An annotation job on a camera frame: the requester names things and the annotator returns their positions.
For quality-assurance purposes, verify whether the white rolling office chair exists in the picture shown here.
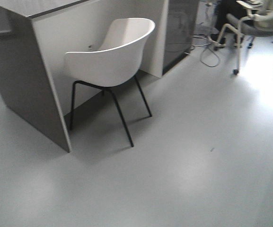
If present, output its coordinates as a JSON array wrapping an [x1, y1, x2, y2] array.
[[216, 0, 273, 75]]

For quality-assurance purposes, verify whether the black floor cable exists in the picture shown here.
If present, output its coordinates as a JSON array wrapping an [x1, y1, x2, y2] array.
[[190, 21, 221, 68]]

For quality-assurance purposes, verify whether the grey kitchen island cabinet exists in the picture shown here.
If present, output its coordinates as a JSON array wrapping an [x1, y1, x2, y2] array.
[[0, 0, 198, 152]]

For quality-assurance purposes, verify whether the white shell chair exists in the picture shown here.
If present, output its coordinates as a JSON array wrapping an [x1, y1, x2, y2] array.
[[64, 17, 155, 147]]

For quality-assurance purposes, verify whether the seated person in white shirt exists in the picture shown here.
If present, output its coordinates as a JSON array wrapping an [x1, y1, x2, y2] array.
[[209, 0, 255, 48]]

